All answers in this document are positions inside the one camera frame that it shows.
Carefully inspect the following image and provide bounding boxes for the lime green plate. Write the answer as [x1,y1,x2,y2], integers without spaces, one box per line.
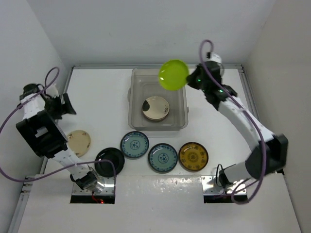
[158,59,190,91]

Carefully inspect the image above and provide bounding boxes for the yellow patterned plate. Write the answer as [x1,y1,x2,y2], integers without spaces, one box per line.
[178,142,209,172]

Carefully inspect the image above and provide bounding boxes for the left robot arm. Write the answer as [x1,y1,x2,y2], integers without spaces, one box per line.
[16,83,98,190]

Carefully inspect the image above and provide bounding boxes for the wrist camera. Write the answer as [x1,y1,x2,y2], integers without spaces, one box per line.
[206,52,222,64]
[46,84,59,98]

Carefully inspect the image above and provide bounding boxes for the metal base plate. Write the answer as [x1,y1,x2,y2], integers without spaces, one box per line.
[71,176,115,196]
[201,175,247,196]

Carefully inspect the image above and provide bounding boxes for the black plate left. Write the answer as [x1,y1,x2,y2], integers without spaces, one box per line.
[94,148,125,178]

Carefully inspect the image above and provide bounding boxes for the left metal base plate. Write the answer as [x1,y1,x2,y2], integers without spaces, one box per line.
[71,176,115,196]

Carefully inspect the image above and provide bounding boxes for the cream plate green patch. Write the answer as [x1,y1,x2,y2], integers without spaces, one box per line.
[141,96,170,121]

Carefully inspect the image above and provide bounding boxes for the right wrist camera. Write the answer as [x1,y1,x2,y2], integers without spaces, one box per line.
[206,52,222,64]

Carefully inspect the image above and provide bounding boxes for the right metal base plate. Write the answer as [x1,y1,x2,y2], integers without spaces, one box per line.
[201,175,247,196]

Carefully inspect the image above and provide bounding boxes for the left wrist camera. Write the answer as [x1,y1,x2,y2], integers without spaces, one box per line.
[46,84,59,98]

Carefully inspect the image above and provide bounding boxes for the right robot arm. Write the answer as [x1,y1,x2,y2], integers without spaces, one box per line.
[187,61,288,187]

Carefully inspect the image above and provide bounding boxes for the clear plastic bin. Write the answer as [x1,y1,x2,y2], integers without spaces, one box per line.
[128,67,189,131]

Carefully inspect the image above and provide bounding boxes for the teal patterned plate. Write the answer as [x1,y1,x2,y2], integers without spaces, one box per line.
[120,131,150,159]
[148,143,178,173]

